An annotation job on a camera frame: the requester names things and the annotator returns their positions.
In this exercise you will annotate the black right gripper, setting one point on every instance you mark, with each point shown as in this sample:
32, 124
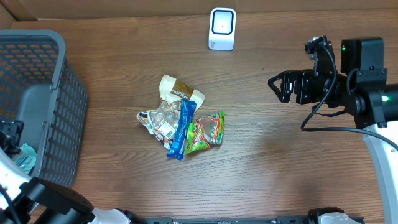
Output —
301, 77

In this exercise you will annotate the green candy bag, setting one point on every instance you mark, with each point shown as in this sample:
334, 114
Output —
205, 132

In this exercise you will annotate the blue snack bar wrapper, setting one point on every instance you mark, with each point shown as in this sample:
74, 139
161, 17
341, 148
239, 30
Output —
186, 115

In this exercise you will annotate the brown nut snack bag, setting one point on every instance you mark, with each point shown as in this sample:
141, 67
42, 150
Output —
163, 121

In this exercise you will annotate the teal tissue pack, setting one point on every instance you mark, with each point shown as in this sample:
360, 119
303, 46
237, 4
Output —
26, 159

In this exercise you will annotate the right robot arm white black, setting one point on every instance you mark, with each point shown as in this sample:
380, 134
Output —
360, 87

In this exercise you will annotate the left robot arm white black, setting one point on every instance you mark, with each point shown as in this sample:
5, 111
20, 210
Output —
20, 193

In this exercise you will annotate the white barcode scanner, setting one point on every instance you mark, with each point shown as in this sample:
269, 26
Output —
222, 28

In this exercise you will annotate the grey plastic mesh basket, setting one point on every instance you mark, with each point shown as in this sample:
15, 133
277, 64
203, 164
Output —
41, 89

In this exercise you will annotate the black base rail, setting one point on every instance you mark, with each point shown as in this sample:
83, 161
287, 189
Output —
327, 215

